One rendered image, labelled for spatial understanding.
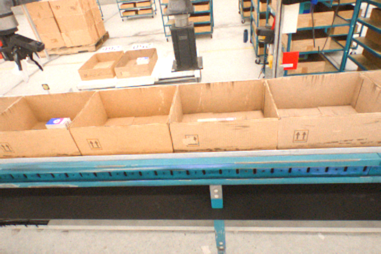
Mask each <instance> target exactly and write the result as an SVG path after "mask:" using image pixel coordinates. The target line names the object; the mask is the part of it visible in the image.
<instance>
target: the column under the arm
mask: <svg viewBox="0 0 381 254"><path fill-rule="evenodd" d="M170 31H171V38H172V45H173V52H174V56H175V59H173V63H172V69H171V72H172V73H173V72H180V71H190V70H201V69H203V61H202V56H197V47H196V36H195V30H194V22H193V21H192V22H189V25H188V26H184V27H176V26H175V23H174V24H172V26H171V29H170Z"/></svg>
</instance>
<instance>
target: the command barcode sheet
mask: <svg viewBox="0 0 381 254"><path fill-rule="evenodd" d="M298 11H299V3H297V4H293V5H285V10H284V17H283V29H282V33H293V32H296V29H297V20H298Z"/></svg>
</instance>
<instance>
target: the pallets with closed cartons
mask: <svg viewBox="0 0 381 254"><path fill-rule="evenodd" d="M20 6H21V8H22V10H23V12H24V14H25V16H26V18H27V20H28V23H29V25H30V27H31V30H32V32H33V34H34V36H35V38H36V40H37V41H39V40H38V38H37V36H36V34H35V32H34V30H33V28H32V26H31V24H30V21H29V19H28V17H27V15H26V13H25V10H24V8H23V6H22V5H20ZM26 7H27V9H28V11H29V14H30V16H31V18H32V20H33V22H34V24H35V26H36V28H37V31H38V33H39V35H40V37H41V39H42V41H43V43H44V44H45V48H46V50H47V52H48V54H49V55H51V54H57V55H59V56H61V55H64V54H65V55H70V54H72V53H73V54H77V53H79V52H80V51H82V50H88V51H89V52H96V51H97V50H98V49H99V48H100V47H101V46H102V45H103V44H104V42H105V41H106V40H107V39H108V38H109V33H108V31H106V30H105V27H104V23H103V20H102V18H101V13H100V10H99V8H98V6H97V4H96V0H42V1H39V2H34V3H29V4H26ZM102 37H103V38H102ZM95 44H96V45H95ZM86 45H87V46H86ZM64 46H65V48H63V49H61V48H62V47H64ZM79 46H81V47H79Z"/></svg>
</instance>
